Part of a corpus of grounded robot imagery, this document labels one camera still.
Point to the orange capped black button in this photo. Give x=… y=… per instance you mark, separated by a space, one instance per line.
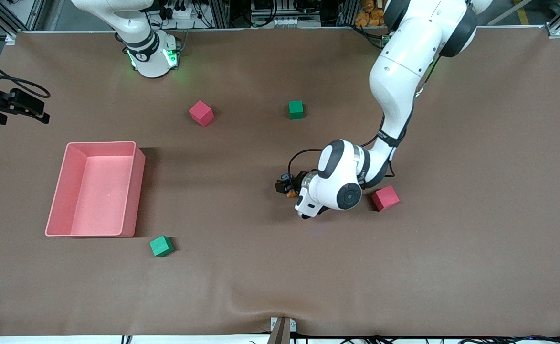
x=290 y=194

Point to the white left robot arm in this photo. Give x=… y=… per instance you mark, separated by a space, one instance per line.
x=404 y=71

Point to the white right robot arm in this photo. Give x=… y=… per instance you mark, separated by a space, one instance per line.
x=153 y=67

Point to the green foam cube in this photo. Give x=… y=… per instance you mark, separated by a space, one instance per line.
x=296 y=110
x=161 y=246

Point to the brown table cloth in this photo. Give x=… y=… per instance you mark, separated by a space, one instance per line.
x=280 y=267

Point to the pink foam cube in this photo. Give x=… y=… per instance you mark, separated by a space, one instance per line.
x=201 y=113
x=385 y=198

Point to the pink plastic tray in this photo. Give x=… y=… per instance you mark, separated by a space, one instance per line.
x=103 y=205

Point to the white connector row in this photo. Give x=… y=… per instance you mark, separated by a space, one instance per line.
x=284 y=22

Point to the black electronics box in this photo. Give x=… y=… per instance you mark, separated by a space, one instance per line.
x=270 y=7

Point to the pile of orange objects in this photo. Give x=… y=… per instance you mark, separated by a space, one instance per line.
x=370 y=14

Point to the white power strip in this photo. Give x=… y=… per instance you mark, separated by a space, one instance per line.
x=179 y=13

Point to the grey camera post bracket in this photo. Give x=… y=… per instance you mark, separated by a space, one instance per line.
x=282 y=329

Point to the aluminium frame post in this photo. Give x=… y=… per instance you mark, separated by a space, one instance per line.
x=220 y=12
x=346 y=12

